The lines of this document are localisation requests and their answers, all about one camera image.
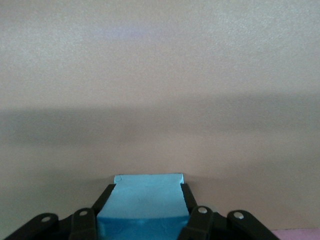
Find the cyan foam cube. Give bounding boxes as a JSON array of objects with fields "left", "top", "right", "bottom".
[{"left": 96, "top": 173, "right": 190, "bottom": 240}]

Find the pink foam cube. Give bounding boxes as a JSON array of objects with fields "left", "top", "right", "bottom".
[{"left": 271, "top": 228, "right": 320, "bottom": 240}]

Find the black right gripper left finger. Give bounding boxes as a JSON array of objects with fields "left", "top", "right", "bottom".
[{"left": 4, "top": 183, "right": 116, "bottom": 240}]

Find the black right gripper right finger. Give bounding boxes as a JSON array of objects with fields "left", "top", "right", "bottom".
[{"left": 178, "top": 183, "right": 277, "bottom": 240}]

